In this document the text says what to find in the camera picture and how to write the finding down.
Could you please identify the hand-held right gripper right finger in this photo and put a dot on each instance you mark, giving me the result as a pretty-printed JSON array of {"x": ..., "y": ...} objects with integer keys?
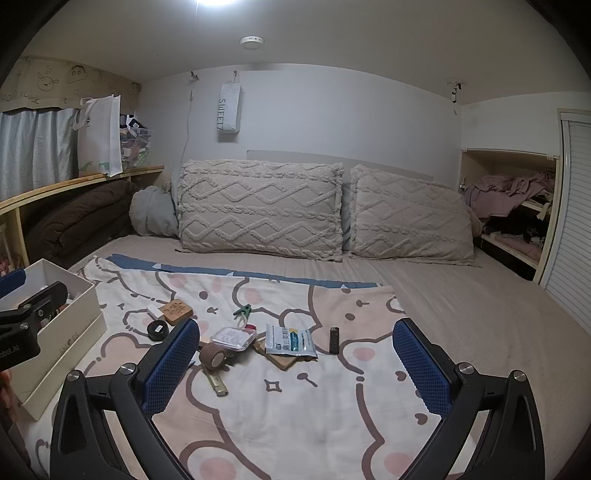
[{"x": 422, "y": 369}]

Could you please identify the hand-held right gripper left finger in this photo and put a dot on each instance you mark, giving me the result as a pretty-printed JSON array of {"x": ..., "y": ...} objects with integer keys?
[{"x": 171, "y": 364}]

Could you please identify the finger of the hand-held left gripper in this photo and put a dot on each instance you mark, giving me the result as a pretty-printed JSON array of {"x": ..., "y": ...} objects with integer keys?
[
  {"x": 11, "y": 281},
  {"x": 44, "y": 300}
]

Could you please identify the black round tin white label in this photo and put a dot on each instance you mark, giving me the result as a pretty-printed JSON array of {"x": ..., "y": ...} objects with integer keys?
[{"x": 158, "y": 330}]

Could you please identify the white cardboard box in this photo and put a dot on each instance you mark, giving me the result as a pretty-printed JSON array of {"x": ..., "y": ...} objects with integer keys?
[{"x": 60, "y": 364}]

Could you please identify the brown bandage roll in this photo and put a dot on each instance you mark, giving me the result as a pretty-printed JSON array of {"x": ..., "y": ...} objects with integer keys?
[{"x": 214, "y": 356}]

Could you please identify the black lighter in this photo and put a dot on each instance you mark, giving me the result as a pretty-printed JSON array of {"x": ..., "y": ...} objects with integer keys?
[{"x": 334, "y": 340}]

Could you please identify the gold foil packet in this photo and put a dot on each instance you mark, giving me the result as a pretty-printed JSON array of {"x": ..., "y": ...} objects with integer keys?
[{"x": 218, "y": 383}]

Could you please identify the engraved wooden block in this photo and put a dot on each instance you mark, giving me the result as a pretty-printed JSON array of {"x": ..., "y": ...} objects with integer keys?
[{"x": 175, "y": 310}]

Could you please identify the small white block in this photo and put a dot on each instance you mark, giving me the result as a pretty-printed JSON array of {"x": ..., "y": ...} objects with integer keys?
[{"x": 151, "y": 310}]

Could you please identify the clear plastic case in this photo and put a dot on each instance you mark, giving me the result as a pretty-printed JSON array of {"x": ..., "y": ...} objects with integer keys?
[{"x": 231, "y": 339}]

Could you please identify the brown folded blanket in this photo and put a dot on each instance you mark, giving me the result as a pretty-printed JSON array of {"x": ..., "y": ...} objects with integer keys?
[{"x": 78, "y": 221}]

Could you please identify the green clip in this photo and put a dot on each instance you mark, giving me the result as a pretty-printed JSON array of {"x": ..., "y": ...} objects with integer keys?
[{"x": 242, "y": 312}]

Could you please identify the wooden bedside shelf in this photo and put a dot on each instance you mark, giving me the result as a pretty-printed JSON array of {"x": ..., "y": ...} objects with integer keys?
[{"x": 69, "y": 187}]

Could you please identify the rounded wooden block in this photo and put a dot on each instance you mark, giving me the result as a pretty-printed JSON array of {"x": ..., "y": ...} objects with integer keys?
[{"x": 284, "y": 361}]

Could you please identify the white sachet packet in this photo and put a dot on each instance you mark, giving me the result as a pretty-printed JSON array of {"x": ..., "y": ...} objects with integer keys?
[{"x": 291, "y": 341}]

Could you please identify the grey curtain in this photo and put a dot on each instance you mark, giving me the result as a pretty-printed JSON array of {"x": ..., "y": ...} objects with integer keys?
[{"x": 32, "y": 152}]

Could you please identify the printed cartoon blanket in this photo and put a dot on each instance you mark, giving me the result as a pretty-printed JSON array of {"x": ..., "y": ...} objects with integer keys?
[{"x": 295, "y": 415}]

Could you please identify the grey cushion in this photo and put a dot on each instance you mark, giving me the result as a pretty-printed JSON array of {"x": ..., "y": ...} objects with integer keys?
[{"x": 152, "y": 212}]

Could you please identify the cream knitted pillow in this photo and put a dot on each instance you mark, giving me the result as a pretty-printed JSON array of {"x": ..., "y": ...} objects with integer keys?
[
  {"x": 411, "y": 217},
  {"x": 258, "y": 212}
]

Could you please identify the white tote bag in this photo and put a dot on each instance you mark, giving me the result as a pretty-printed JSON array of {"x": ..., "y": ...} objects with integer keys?
[{"x": 99, "y": 138}]

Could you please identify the dark clothes pile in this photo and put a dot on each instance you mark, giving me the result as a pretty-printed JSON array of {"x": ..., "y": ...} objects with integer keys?
[{"x": 512, "y": 226}]

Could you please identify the clear bag of packets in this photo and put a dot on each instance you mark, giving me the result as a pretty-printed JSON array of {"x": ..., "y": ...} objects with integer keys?
[{"x": 136, "y": 145}]

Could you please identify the pink clothes pile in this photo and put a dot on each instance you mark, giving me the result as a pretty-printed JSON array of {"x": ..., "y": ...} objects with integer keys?
[{"x": 503, "y": 191}]

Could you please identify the beige cartoon valance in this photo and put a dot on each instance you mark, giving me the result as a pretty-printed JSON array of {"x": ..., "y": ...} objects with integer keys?
[{"x": 55, "y": 85}]

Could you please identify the white louvred door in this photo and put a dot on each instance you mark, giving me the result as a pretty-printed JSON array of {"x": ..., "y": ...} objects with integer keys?
[{"x": 572, "y": 207}]

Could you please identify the white hanging bag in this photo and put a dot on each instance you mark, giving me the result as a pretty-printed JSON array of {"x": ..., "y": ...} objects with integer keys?
[{"x": 229, "y": 108}]

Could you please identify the white smoke detector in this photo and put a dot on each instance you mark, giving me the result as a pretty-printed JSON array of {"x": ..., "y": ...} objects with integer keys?
[{"x": 252, "y": 41}]

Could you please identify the ceiling light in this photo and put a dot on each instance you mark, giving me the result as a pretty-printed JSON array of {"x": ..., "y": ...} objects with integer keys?
[{"x": 219, "y": 2}]

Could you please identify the cream wall cabinet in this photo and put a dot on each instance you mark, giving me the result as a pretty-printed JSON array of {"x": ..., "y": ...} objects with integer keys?
[{"x": 468, "y": 161}]

